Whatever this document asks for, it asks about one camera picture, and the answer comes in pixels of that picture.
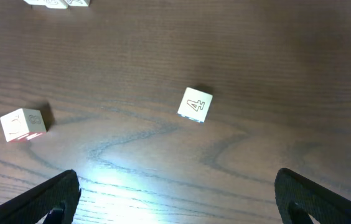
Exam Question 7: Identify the red letter I block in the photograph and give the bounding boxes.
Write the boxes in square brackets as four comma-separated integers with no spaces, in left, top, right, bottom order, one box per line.
[45,0,68,9]

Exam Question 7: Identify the white block lower centre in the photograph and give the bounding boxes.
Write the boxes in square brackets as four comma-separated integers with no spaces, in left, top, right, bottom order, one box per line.
[0,108,47,142]

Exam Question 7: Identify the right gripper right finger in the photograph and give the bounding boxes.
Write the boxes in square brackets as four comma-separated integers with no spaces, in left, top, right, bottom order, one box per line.
[274,168,351,224]

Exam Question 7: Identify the blue number 2 block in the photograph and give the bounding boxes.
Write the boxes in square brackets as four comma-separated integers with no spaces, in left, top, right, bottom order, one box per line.
[65,0,90,7]

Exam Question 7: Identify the white block blue edge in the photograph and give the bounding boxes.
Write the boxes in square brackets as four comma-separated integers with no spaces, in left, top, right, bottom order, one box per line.
[177,87,213,123]

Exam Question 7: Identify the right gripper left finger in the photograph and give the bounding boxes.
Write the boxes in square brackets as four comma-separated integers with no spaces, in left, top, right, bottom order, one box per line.
[0,170,81,223]

